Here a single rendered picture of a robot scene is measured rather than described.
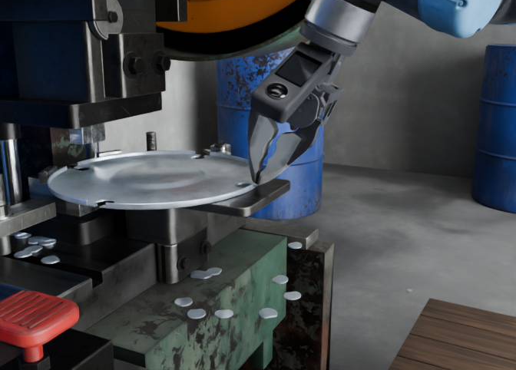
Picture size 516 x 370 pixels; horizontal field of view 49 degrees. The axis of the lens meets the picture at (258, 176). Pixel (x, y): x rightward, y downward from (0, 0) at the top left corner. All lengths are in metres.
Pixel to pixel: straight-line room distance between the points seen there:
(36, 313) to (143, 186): 0.29
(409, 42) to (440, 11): 3.41
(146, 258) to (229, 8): 0.52
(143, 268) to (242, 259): 0.17
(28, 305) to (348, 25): 0.44
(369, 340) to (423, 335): 0.67
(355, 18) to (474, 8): 0.14
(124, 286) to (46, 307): 0.24
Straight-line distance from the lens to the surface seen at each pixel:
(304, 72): 0.67
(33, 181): 0.86
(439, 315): 1.39
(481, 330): 1.36
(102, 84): 0.77
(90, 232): 0.79
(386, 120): 4.08
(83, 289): 0.69
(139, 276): 0.77
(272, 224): 1.02
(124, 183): 0.77
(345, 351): 1.89
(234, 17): 1.09
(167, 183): 0.75
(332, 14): 0.67
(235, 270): 0.83
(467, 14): 0.61
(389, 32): 4.04
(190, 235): 0.80
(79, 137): 0.85
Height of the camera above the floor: 0.98
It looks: 15 degrees down
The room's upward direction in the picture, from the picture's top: straight up
